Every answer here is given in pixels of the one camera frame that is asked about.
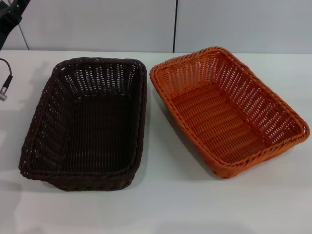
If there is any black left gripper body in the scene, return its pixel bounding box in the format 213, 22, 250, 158
0, 0, 24, 49

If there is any dark brown wicker basket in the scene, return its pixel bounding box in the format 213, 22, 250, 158
18, 56, 149, 192

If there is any orange wicker basket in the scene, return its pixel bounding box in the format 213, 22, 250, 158
149, 46, 311, 180

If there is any left arm cable with connector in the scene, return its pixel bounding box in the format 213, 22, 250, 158
0, 58, 13, 102

